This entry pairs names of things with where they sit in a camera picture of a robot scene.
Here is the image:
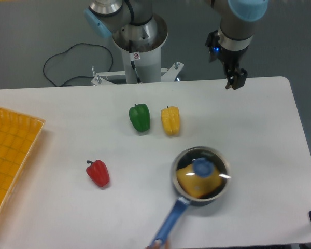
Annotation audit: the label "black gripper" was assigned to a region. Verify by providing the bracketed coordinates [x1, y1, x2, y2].
[205, 30, 249, 90]

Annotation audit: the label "glass pot lid blue knob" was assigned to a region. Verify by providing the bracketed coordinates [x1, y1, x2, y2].
[171, 146, 232, 206]

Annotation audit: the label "black pot with blue handle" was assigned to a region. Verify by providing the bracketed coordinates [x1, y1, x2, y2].
[149, 146, 231, 247]

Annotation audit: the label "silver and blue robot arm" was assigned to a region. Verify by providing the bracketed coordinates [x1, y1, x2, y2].
[84, 1, 268, 89]

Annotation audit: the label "person's fingertips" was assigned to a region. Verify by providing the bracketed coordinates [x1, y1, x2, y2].
[145, 240, 171, 249]

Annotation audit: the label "yellow bell pepper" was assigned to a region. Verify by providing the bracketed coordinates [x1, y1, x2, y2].
[161, 106, 180, 136]

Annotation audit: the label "green bell pepper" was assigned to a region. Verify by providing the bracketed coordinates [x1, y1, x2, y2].
[129, 103, 151, 133]

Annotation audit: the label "yellow toast slice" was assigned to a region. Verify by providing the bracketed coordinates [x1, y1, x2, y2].
[176, 164, 223, 199]

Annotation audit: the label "red bell pepper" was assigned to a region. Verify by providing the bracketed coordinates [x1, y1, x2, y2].
[86, 160, 110, 188]

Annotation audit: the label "yellow plastic basket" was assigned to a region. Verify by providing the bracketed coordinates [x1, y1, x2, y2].
[0, 107, 45, 213]

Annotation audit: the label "black cable on floor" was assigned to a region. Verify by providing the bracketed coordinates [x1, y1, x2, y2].
[43, 43, 114, 87]

